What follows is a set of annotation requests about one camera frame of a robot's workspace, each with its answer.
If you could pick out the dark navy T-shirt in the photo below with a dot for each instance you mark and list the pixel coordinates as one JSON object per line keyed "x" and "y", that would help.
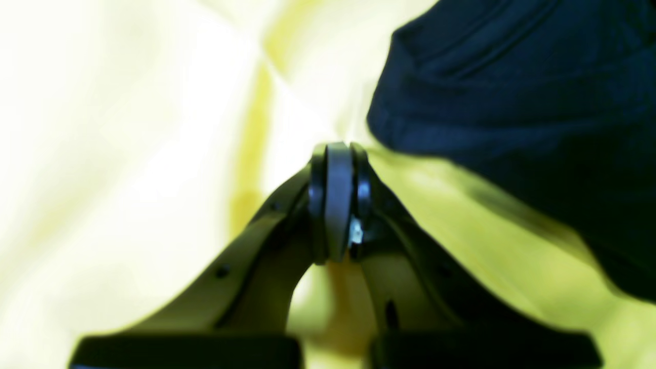
{"x": 551, "y": 101}

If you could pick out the cream yellow table cloth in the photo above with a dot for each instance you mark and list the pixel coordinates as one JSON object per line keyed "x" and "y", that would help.
{"x": 139, "y": 137}

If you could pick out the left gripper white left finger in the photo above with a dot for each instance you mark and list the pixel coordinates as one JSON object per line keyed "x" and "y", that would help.
{"x": 234, "y": 314}

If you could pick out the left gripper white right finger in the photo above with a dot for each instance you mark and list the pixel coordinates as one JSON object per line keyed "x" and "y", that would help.
{"x": 431, "y": 312}

